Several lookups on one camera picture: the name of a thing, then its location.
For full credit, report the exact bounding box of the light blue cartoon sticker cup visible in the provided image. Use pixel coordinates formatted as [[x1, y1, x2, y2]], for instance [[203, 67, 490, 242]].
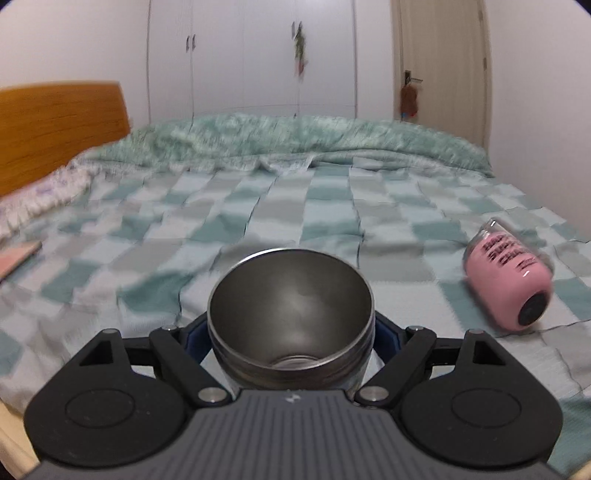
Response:
[[207, 248, 376, 395]]

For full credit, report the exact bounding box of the green checkered bed blanket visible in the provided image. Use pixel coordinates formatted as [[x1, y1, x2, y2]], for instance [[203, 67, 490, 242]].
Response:
[[1, 165, 590, 479]]

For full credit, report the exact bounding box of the pink tumbler with black text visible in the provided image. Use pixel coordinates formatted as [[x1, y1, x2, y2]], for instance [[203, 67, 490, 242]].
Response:
[[463, 217, 553, 332]]

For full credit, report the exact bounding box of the pink notebook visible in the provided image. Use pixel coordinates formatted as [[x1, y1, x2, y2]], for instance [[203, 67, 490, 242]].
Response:
[[0, 241, 42, 281]]

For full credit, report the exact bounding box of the green floral quilt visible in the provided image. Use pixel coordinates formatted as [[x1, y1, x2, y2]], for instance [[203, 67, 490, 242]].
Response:
[[73, 113, 492, 177]]

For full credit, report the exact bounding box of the purple patterned bed sheet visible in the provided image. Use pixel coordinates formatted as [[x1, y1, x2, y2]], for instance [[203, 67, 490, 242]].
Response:
[[1, 162, 97, 242]]

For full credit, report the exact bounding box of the wooden headboard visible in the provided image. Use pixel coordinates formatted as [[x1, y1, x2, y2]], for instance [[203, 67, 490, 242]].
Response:
[[0, 81, 130, 196]]

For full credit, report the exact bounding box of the white wardrobe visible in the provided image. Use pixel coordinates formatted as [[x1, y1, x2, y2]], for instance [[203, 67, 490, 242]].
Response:
[[147, 1, 356, 122]]

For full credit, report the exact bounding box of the hanging green ornament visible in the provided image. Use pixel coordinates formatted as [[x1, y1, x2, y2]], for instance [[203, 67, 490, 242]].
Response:
[[291, 22, 307, 81]]

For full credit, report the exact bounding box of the beige door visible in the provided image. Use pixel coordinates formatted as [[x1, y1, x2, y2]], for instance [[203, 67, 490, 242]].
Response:
[[392, 1, 491, 148]]

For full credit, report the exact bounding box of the black door handle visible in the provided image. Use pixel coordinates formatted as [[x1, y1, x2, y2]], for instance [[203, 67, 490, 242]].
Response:
[[404, 70, 423, 87]]

